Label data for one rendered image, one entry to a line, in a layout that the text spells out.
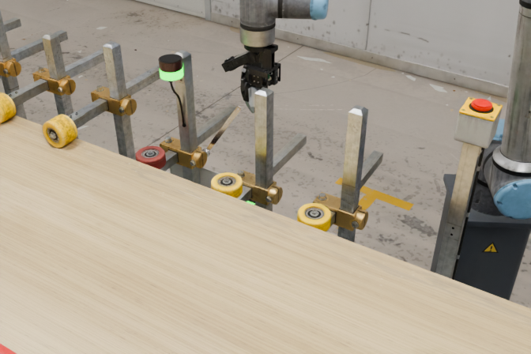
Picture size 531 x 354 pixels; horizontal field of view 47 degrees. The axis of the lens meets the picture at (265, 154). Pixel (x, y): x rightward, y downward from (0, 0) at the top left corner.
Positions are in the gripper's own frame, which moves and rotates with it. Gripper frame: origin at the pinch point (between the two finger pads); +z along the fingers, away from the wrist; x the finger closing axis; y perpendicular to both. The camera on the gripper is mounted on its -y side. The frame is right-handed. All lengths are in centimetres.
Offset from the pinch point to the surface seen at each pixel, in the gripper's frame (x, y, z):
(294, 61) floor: 225, -106, 99
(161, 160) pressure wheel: -23.0, -14.3, 9.3
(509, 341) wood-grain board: -37, 80, 9
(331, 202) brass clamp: -11.4, 31.1, 13.1
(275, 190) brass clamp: -11.7, 14.8, 15.3
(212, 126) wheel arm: 4.3, -16.7, 13.5
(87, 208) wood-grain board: -49, -16, 9
